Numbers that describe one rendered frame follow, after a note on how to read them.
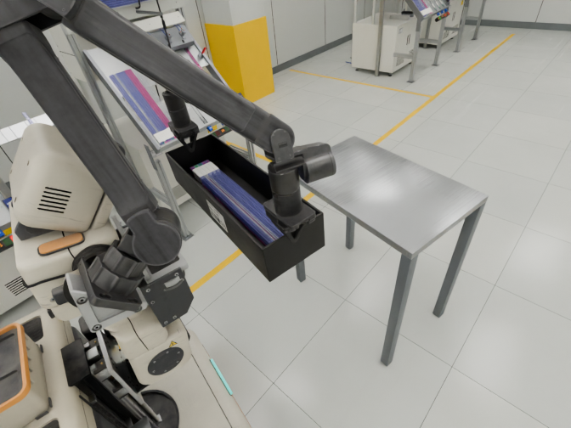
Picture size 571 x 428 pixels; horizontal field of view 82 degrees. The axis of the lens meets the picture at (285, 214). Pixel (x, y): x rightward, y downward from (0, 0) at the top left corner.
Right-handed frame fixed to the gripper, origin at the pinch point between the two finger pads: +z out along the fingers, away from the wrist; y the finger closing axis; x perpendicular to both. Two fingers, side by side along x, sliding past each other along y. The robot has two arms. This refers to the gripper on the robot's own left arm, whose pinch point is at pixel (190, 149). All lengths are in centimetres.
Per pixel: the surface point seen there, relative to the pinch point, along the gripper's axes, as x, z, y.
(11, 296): 104, 95, 99
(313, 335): -22, 111, -29
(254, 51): -187, 60, 270
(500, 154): -255, 117, -3
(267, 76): -202, 95, 273
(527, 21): -664, 118, 171
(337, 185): -49, 32, -19
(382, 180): -65, 32, -29
